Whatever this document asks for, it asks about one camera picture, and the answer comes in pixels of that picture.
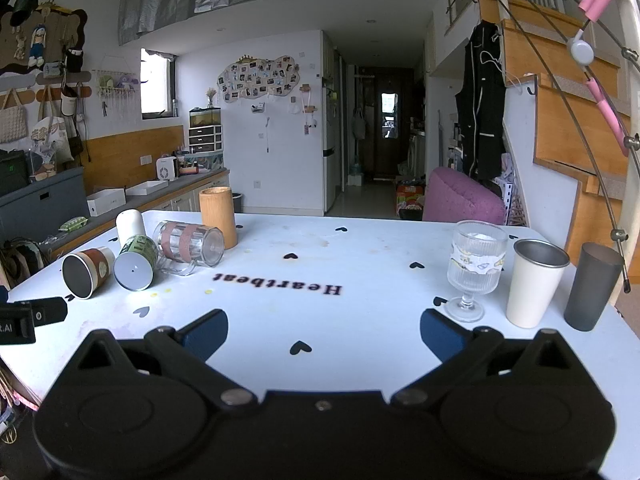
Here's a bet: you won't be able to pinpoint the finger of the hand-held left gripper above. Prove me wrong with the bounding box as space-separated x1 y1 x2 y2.
0 297 68 327

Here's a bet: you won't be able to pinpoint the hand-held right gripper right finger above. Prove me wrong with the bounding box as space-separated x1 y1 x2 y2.
390 309 588 407

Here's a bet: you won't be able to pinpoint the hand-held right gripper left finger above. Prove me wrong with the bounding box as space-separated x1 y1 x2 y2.
65 309 261 407

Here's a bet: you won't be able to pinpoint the brown paper cup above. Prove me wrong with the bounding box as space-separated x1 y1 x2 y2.
62 246 116 301

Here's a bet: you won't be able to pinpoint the green printed cup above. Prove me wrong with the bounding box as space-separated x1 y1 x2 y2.
113 234 159 292

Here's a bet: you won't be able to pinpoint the white metal cup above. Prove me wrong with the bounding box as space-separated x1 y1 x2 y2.
506 239 571 329

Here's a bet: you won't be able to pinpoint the bamboo wooden cup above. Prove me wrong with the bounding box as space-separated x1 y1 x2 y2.
199 186 239 250

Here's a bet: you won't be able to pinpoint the white cylindrical cup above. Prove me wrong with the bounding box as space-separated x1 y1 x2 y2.
116 209 147 244

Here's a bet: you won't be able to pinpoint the grey frosted cup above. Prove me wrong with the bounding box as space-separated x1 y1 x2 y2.
564 242 625 332

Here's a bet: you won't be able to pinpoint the clear ribbed glass goblet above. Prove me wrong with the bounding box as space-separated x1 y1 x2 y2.
446 220 509 324

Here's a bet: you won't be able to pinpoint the clear glass mug brown bands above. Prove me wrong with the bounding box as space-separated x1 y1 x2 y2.
152 220 225 276

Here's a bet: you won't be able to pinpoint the grey cabinet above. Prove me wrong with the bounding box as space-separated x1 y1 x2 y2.
0 167 89 247

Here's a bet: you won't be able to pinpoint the white cardboard box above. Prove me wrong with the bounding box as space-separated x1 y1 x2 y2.
86 188 127 218

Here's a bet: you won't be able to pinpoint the purple armchair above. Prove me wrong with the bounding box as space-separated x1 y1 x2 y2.
422 166 507 225

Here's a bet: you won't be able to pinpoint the red printed box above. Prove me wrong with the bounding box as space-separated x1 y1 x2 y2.
395 183 426 219

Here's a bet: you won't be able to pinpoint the flat white tray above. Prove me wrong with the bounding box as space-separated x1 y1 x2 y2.
125 179 170 196

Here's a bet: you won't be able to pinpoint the printed canvas tote bag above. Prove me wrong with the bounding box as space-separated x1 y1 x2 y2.
31 102 76 166

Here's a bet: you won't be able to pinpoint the cream knitted tote bag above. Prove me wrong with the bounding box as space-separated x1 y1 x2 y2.
0 89 29 145

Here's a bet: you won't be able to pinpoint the small drawer organiser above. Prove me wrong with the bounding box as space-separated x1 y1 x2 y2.
188 125 224 154

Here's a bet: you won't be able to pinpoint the dark wooden door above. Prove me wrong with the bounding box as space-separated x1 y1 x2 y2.
374 71 415 177

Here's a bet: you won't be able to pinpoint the glass fish tank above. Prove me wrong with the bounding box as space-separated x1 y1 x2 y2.
189 107 222 128

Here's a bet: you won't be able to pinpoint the black hanging coat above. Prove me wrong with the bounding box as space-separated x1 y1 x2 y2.
454 21 507 182

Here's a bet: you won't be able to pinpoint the wooden staircase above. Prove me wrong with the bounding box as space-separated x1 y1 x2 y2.
475 0 640 281

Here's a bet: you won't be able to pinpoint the window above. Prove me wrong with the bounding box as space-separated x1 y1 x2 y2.
140 48 176 120

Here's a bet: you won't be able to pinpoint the cloud shaped photo board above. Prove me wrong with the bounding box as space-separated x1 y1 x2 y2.
216 54 301 105

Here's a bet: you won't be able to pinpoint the brown wall peg board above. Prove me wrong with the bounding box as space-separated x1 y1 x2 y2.
0 6 89 77

